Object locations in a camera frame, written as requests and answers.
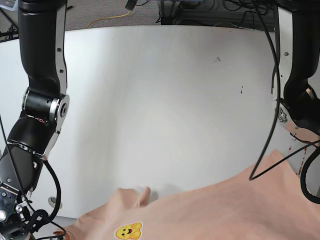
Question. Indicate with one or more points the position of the peach T-shirt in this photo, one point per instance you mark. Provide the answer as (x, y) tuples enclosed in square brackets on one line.
[(271, 207)]

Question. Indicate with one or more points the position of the black robot arm image-left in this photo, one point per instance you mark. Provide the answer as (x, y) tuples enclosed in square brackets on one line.
[(41, 31)]

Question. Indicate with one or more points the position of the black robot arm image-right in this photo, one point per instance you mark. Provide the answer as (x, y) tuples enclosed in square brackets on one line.
[(297, 39)]

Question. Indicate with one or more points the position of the red tape rectangle marking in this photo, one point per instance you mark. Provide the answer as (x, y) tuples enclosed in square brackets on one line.
[(297, 160)]

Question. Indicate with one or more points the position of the left table cable grommet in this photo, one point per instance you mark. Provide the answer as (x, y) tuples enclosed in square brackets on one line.
[(52, 202)]

